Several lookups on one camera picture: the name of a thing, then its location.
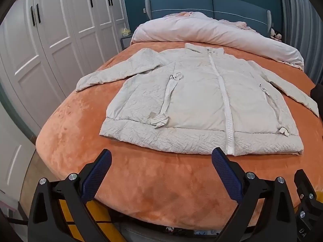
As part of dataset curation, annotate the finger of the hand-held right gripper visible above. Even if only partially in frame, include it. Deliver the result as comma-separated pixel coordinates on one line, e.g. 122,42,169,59
294,169,316,202

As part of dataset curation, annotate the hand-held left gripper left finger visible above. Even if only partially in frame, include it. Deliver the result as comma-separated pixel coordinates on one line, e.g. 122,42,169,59
28,149,112,242

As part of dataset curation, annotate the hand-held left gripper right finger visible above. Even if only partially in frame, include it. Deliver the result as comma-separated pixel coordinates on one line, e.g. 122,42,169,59
211,147,298,242

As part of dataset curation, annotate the white quilted zip jacket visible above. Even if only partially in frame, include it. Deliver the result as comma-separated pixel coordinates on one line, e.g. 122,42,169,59
75,43,320,157

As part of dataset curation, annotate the orange plush blanket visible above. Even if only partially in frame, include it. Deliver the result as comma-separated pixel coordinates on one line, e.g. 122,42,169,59
35,42,323,232

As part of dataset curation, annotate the white door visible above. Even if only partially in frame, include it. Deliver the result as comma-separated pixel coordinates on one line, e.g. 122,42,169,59
0,101,37,206

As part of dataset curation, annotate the dark cloth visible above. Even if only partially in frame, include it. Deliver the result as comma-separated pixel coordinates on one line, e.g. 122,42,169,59
310,82,323,118

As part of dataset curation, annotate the grey nightstand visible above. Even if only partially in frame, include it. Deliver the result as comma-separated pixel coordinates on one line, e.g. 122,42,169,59
120,35,134,52

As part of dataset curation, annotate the pale pink duvet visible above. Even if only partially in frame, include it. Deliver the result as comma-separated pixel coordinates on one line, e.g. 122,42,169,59
131,11,304,70

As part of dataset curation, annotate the white panelled wardrobe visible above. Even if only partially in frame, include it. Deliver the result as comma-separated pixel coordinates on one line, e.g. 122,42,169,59
0,0,132,137

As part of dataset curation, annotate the grey curtain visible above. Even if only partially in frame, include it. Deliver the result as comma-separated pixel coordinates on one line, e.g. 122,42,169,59
277,0,323,84

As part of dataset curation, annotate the blue upholstered headboard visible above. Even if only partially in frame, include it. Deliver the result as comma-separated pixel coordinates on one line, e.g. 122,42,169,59
144,0,272,38

